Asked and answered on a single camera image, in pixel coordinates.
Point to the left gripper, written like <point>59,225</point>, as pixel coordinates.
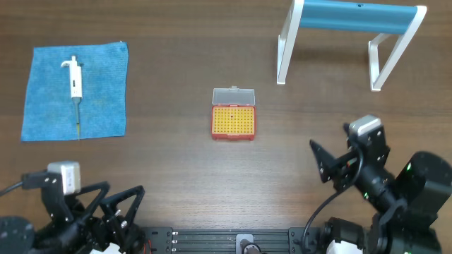
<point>56,208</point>

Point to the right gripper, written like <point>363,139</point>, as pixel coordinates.
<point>370,148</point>

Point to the white pipette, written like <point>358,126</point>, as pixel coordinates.
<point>76,81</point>

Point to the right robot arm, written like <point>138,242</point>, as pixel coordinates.
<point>423,183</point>

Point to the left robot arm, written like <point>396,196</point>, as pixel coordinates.
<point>14,234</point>

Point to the blue cloth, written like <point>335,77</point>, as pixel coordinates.
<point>102,88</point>

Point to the red and yellow tip box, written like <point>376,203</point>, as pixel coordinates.
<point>233,120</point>

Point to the white and blue stand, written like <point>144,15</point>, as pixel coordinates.
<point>353,17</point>

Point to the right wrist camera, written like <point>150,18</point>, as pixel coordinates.
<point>365,125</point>

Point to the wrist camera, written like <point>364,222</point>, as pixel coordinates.
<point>365,125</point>
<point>67,176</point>

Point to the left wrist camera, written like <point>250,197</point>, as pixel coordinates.
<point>67,176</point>

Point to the mounting rail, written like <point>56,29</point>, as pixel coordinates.
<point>212,240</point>

